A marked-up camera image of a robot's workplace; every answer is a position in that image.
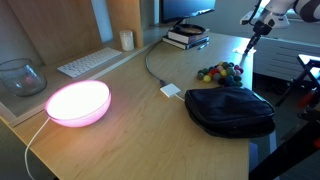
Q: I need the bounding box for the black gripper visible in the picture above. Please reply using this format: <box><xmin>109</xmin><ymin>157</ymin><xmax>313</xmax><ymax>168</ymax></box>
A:
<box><xmin>243</xmin><ymin>20</ymin><xmax>273</xmax><ymax>55</ymax></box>

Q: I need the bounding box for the light blue floor tape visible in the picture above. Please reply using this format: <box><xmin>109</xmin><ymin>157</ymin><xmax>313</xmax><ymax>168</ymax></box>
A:
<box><xmin>249</xmin><ymin>129</ymin><xmax>278</xmax><ymax>172</ymax></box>

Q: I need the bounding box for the white radiator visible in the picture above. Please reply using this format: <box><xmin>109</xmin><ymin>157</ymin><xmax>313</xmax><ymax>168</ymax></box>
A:
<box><xmin>252</xmin><ymin>35</ymin><xmax>320</xmax><ymax>84</ymax></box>

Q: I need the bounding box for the colourful felt ball trivet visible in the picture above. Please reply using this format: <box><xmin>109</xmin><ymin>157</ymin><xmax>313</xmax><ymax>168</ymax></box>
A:
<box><xmin>196</xmin><ymin>60</ymin><xmax>245</xmax><ymax>88</ymax></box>

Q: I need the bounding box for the round black monitor base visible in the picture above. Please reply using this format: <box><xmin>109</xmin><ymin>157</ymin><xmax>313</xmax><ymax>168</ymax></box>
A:
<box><xmin>174</xmin><ymin>18</ymin><xmax>207</xmax><ymax>36</ymax></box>

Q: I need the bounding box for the black fabric bag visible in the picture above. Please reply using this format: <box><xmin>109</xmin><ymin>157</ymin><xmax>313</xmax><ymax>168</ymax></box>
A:
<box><xmin>184</xmin><ymin>86</ymin><xmax>277</xmax><ymax>139</ymax></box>

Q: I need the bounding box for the white flat adapter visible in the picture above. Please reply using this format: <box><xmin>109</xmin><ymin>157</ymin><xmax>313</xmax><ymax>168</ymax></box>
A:
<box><xmin>159</xmin><ymin>83</ymin><xmax>182</xmax><ymax>99</ymax></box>

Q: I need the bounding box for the white keyboard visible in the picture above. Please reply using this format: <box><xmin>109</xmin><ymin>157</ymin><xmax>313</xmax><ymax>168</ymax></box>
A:
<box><xmin>56</xmin><ymin>46</ymin><xmax>123</xmax><ymax>79</ymax></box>

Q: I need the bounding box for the glowing bowl lamp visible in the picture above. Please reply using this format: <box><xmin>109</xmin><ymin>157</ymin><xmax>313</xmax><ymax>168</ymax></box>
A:
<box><xmin>44</xmin><ymin>79</ymin><xmax>112</xmax><ymax>128</ymax></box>

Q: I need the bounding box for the clear glass bowl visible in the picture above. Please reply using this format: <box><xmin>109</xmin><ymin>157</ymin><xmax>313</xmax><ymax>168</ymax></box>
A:
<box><xmin>0</xmin><ymin>58</ymin><xmax>48</xmax><ymax>98</ymax></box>

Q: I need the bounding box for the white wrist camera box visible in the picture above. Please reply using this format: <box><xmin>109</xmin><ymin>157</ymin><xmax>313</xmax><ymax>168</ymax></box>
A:
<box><xmin>239</xmin><ymin>9</ymin><xmax>291</xmax><ymax>29</ymax></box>

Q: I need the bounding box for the black clamp orange handle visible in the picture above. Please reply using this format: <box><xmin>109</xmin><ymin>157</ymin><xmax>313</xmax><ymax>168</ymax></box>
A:
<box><xmin>298</xmin><ymin>89</ymin><xmax>317</xmax><ymax>108</ymax></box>

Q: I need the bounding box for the grey braided cable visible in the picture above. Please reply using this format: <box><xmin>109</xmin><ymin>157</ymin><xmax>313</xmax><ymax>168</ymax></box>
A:
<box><xmin>145</xmin><ymin>41</ymin><xmax>169</xmax><ymax>87</ymax></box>

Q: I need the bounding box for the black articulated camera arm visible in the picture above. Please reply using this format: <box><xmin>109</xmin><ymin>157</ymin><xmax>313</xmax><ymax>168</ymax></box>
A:
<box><xmin>249</xmin><ymin>123</ymin><xmax>320</xmax><ymax>180</ymax></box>

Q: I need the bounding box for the white lamp cable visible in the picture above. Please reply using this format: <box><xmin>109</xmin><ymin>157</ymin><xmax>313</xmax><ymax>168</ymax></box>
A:
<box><xmin>23</xmin><ymin>116</ymin><xmax>51</xmax><ymax>180</ymax></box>

